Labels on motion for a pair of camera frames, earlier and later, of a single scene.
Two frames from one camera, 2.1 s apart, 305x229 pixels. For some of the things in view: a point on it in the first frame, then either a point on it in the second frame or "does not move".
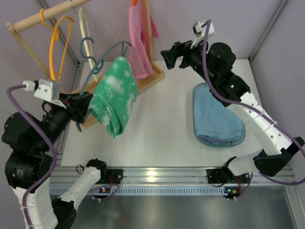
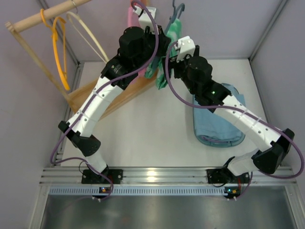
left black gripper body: [72, 108] -> [161, 38]
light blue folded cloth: [212, 119] does not move
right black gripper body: [182, 54] -> [175, 65]
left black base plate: [110, 176] does not move
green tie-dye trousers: [113, 99] -> [173, 29]
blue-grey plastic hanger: [97, 66] -> [157, 59]
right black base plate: [217, 176] does not move
